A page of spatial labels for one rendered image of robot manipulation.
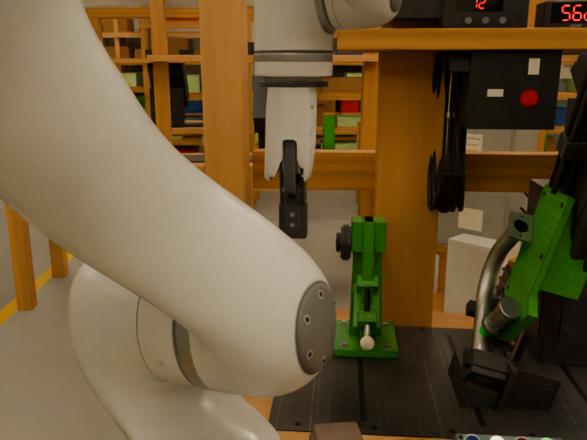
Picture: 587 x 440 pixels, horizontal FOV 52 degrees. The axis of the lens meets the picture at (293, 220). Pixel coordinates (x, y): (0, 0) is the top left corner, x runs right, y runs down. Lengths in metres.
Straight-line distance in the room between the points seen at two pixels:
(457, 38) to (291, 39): 0.63
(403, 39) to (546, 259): 0.48
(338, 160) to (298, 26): 0.83
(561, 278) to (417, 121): 0.47
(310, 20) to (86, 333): 0.36
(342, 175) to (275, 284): 1.02
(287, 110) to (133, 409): 0.32
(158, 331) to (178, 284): 0.08
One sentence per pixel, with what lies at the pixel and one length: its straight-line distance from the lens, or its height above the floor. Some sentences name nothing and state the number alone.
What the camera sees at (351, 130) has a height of 0.66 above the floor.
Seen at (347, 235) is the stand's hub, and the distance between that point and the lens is 1.21.
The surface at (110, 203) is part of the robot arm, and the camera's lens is 0.36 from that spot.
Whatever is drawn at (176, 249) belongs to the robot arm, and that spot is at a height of 1.36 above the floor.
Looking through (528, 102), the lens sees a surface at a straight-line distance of 1.26.
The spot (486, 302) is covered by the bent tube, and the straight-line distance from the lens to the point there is 1.17.
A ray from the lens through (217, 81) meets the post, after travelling 1.35.
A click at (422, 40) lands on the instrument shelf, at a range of 1.21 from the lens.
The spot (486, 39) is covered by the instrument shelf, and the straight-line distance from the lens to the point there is 1.23.
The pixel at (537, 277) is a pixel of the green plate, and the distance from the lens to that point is 1.05.
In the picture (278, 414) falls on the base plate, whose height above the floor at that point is 0.90.
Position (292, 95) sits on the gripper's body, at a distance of 0.62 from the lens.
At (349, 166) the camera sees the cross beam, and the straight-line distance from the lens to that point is 1.43.
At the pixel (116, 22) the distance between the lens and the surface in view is 10.60.
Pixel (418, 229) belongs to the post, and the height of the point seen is 1.12.
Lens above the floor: 1.47
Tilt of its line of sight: 14 degrees down
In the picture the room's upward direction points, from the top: straight up
